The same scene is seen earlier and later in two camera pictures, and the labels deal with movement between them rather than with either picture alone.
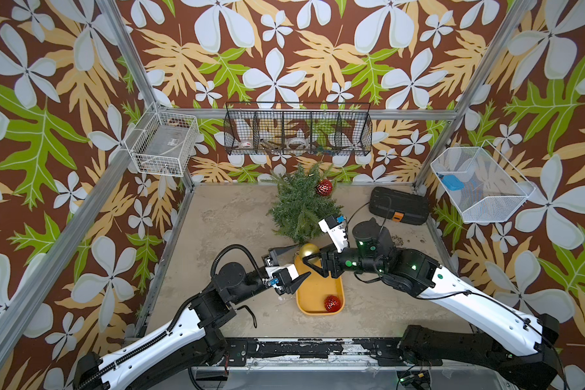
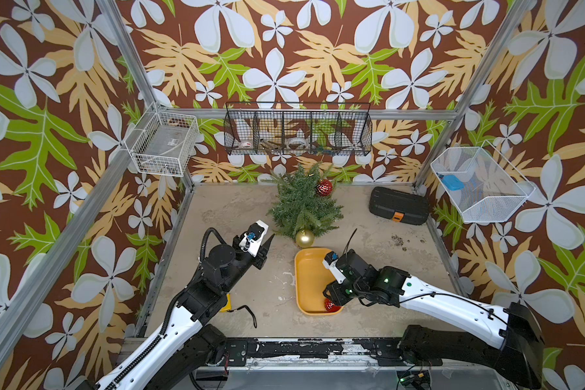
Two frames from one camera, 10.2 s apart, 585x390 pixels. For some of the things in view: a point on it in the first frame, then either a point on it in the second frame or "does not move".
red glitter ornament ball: x=332 y=303 does not move
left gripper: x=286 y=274 → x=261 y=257
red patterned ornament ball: x=324 y=188 does not move
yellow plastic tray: x=310 y=297 does not move
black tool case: x=398 y=205 does not move
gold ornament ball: x=308 y=249 → x=305 y=238
